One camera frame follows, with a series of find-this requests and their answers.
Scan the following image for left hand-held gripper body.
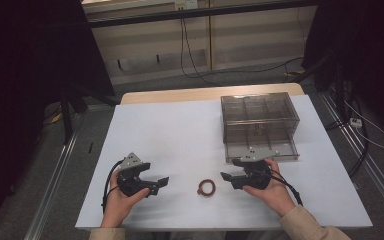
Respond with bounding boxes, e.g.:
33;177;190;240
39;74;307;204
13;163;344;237
116;152;149;198

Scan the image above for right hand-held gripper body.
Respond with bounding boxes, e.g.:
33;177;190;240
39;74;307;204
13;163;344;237
240;148;280;191

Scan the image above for brown hair tie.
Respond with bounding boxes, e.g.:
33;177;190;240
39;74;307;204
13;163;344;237
196;178;217;198

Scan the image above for smoky clear plastic drawer cabinet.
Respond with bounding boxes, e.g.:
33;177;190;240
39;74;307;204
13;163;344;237
220;92;301;145

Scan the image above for person's left hand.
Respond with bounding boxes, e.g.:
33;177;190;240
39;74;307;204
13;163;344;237
101;168;150;229

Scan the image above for person's right hand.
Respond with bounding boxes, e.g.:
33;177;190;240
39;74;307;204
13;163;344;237
243;158;297;218

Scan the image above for wooden table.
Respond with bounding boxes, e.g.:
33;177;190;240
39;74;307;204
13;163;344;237
119;82;306;106

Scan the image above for black metal stand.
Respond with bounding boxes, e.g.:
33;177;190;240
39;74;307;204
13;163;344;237
58;83;118;146
286;49;348;114

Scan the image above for beige shelf unit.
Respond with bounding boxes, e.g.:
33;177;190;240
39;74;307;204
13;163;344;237
81;0;318;86

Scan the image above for black crossbar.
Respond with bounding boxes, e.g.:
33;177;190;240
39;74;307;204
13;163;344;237
88;0;318;29

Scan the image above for black curtain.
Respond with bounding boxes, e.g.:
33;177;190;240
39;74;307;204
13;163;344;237
304;0;384;138
0;0;116;234

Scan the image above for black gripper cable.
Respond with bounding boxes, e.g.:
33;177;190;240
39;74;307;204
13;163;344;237
101;159;124;214
268;168;304;207

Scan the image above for aluminium floor rail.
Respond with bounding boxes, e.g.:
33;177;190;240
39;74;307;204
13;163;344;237
318;91;384;219
23;131;81;240

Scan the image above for thin black cable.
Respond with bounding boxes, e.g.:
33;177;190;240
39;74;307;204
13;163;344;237
179;18;201;80
183;18;305;84

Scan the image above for thick black cable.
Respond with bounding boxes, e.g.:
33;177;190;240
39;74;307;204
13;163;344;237
324;96;372;178

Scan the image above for white wall socket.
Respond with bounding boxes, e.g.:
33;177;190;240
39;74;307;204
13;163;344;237
174;0;198;10

